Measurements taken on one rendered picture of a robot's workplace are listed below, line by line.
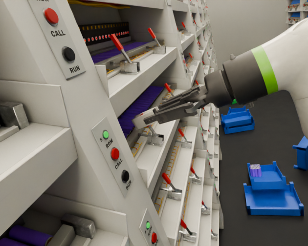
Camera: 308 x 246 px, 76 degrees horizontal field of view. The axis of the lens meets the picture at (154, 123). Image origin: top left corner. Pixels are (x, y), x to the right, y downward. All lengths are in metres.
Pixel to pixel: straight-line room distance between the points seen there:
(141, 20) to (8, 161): 0.79
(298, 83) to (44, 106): 0.38
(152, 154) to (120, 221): 0.21
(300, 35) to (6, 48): 0.40
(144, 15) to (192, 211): 0.80
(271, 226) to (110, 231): 1.23
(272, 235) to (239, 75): 1.18
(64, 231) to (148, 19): 0.78
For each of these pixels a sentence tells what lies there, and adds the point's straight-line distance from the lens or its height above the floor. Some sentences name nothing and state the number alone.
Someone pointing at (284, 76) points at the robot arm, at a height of 1.06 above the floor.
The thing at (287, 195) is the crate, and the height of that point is 0.00.
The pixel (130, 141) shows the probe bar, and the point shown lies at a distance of 0.49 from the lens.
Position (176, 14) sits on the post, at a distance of 1.59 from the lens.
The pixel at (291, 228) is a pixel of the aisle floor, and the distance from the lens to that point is 1.49.
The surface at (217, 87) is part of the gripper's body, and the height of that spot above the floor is 1.06.
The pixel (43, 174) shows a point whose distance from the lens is 0.23.
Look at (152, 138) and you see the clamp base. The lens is 0.51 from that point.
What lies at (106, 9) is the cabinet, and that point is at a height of 1.33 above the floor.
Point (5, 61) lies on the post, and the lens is 0.27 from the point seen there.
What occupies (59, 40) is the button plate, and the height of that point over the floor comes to 1.21.
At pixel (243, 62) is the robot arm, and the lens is 0.40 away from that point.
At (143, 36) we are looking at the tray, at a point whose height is 1.20.
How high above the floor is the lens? 1.18
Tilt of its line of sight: 22 degrees down
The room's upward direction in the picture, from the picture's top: 19 degrees counter-clockwise
